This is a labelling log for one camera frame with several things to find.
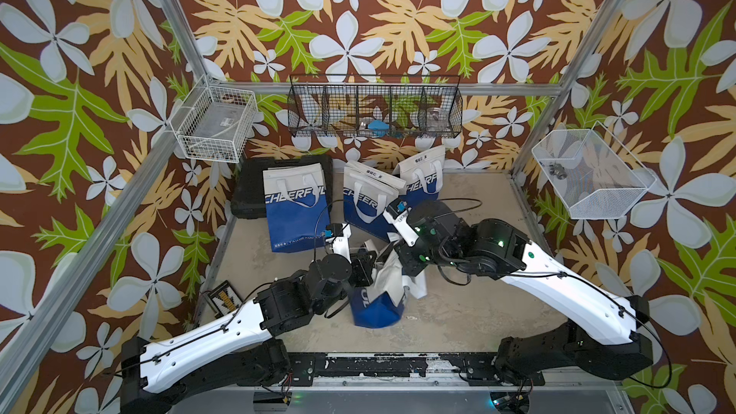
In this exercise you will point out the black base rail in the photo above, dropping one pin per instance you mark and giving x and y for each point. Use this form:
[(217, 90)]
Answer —
[(475, 368)]

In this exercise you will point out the narrow takeout bag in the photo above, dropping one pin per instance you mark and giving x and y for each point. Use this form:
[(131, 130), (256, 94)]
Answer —
[(366, 194)]

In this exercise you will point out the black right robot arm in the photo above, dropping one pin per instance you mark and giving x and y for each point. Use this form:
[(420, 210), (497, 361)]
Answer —
[(603, 333)]

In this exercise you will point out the white mesh bin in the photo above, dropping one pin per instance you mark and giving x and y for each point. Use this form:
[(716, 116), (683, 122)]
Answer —
[(593, 173)]

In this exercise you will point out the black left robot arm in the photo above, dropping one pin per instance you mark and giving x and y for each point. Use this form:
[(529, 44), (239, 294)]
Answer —
[(240, 347)]

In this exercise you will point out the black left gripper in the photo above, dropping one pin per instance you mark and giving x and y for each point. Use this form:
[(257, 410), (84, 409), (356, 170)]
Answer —
[(362, 271)]

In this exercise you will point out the white wire basket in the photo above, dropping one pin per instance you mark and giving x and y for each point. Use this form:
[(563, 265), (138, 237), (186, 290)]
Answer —
[(213, 122)]

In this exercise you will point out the black plastic tool case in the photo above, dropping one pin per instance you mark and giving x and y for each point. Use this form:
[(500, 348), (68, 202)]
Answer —
[(248, 198)]

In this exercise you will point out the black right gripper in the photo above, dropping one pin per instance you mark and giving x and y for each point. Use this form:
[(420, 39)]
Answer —
[(403, 254)]

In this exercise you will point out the black wire basket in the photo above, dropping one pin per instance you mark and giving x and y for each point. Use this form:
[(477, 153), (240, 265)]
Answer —
[(374, 106)]

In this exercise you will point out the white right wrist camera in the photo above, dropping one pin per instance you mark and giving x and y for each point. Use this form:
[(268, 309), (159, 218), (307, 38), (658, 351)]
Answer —
[(396, 214)]

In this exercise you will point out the black connector board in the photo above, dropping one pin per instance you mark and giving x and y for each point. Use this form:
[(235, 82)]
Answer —
[(223, 299)]

